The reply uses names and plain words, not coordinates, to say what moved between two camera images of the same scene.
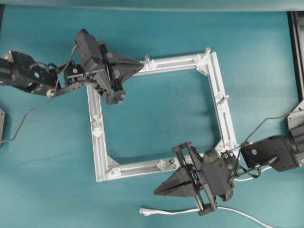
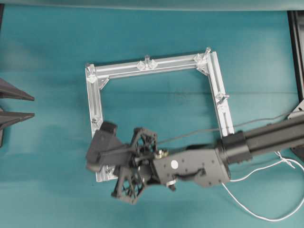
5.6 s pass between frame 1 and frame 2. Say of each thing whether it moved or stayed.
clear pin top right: stayed
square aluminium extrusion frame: stayed
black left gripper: moved
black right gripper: moved
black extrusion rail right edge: stayed
